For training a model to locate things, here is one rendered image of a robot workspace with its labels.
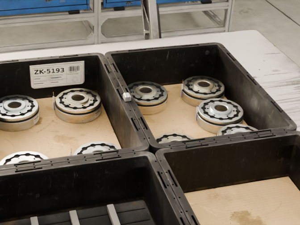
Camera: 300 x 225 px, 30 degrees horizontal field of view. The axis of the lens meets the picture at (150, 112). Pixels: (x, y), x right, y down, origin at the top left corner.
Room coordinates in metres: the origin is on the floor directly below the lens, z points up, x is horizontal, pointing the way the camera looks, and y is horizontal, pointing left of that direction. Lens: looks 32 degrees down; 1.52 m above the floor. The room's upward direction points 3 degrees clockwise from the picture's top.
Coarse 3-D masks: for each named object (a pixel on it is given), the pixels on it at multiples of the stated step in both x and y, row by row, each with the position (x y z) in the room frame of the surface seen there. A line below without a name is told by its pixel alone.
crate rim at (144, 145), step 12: (12, 60) 1.12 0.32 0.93; (24, 60) 1.12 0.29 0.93; (36, 60) 1.12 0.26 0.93; (48, 60) 1.13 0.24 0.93; (60, 60) 1.14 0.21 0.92; (108, 72) 1.11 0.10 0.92; (120, 96) 1.01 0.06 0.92; (132, 120) 0.92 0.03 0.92; (144, 144) 0.82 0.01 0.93; (72, 156) 0.77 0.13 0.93; (84, 156) 0.78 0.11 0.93; (96, 156) 0.78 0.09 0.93; (0, 168) 0.73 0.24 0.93; (12, 168) 0.73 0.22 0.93
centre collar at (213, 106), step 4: (212, 104) 1.08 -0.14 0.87; (216, 104) 1.08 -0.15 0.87; (220, 104) 1.08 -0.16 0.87; (224, 104) 1.08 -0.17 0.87; (212, 108) 1.06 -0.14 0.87; (228, 108) 1.07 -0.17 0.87; (212, 112) 1.05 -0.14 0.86; (216, 112) 1.05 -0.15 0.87; (220, 112) 1.05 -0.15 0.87; (224, 112) 1.05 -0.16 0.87; (228, 112) 1.05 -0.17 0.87
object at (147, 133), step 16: (144, 48) 1.22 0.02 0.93; (160, 48) 1.22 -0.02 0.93; (176, 48) 1.23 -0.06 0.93; (192, 48) 1.24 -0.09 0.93; (224, 48) 1.24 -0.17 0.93; (112, 64) 1.13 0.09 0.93; (240, 64) 1.16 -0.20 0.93; (144, 128) 0.88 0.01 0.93; (272, 128) 0.90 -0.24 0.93; (288, 128) 0.90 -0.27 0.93; (160, 144) 0.83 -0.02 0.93; (176, 144) 0.83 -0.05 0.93
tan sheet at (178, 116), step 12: (180, 84) 1.23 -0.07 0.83; (168, 96) 1.17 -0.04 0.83; (180, 96) 1.17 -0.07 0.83; (168, 108) 1.11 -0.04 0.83; (180, 108) 1.11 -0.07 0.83; (192, 108) 1.12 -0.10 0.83; (156, 120) 1.06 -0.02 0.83; (168, 120) 1.06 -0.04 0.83; (180, 120) 1.06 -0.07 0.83; (192, 120) 1.07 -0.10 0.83; (156, 132) 1.01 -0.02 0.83; (168, 132) 1.01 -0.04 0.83; (180, 132) 1.02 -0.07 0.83; (192, 132) 1.02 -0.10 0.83; (204, 132) 1.02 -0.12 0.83
